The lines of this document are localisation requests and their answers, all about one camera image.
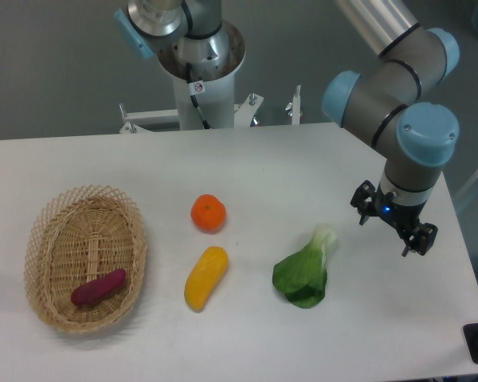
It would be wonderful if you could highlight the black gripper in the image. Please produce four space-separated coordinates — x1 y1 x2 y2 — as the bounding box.
350 180 438 257

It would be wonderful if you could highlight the purple sweet potato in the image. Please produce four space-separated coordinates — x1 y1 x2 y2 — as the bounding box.
70 268 127 306

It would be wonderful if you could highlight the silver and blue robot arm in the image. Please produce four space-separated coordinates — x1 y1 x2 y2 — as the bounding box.
114 1 460 255

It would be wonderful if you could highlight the woven wicker basket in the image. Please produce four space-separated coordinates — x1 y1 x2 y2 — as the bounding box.
24 185 147 333

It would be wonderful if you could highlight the green bok choy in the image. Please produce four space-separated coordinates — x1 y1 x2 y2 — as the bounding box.
272 224 337 309

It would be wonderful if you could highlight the white table clamp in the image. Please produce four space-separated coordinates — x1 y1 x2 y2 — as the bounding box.
284 84 303 125

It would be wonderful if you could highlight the orange tangerine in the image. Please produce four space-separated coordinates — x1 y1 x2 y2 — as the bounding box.
190 194 226 232

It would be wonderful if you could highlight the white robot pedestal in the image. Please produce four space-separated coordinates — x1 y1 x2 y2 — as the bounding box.
119 21 264 134

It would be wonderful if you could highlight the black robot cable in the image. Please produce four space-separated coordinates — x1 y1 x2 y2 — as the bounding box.
185 63 212 131

